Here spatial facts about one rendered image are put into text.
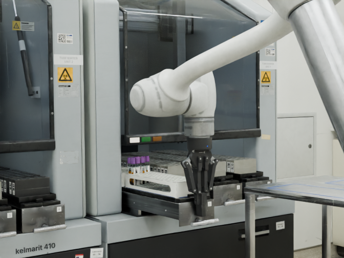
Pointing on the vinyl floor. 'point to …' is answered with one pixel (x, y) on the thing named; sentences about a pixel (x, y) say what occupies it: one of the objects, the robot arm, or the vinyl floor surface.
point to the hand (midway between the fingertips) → (200, 204)
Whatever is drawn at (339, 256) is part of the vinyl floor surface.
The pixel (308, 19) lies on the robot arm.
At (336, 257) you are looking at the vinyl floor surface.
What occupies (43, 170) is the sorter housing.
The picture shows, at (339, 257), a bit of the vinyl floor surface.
